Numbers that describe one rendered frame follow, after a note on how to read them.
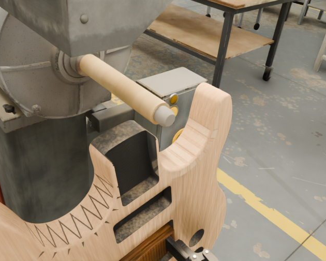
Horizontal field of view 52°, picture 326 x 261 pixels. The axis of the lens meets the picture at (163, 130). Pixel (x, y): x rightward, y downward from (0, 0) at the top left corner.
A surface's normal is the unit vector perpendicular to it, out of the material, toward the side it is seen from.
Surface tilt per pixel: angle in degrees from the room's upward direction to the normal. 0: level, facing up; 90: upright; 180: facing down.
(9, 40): 81
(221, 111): 89
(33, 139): 90
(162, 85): 0
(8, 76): 94
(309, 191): 0
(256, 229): 0
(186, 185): 89
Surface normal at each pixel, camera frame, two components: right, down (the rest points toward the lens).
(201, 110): -0.73, 0.19
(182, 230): 0.66, 0.46
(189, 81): 0.09, -0.82
